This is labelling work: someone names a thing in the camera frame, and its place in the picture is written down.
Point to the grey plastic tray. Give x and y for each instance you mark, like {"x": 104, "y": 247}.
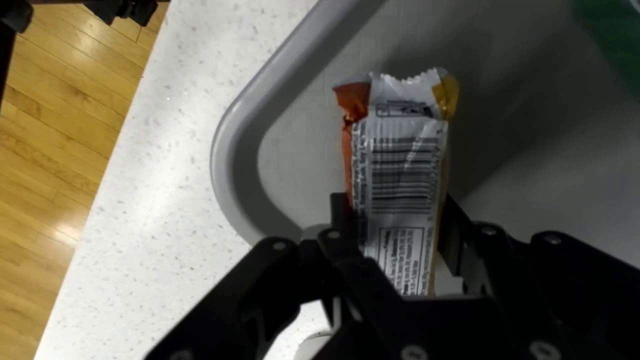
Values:
{"x": 547, "y": 135}

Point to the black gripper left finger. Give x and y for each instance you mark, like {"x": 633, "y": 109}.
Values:
{"x": 261, "y": 296}

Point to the green snack bar packet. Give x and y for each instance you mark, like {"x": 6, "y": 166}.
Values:
{"x": 614, "y": 24}

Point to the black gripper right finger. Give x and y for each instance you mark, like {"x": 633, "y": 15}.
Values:
{"x": 547, "y": 299}

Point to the orange snack bar packet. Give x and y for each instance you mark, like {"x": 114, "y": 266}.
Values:
{"x": 394, "y": 144}

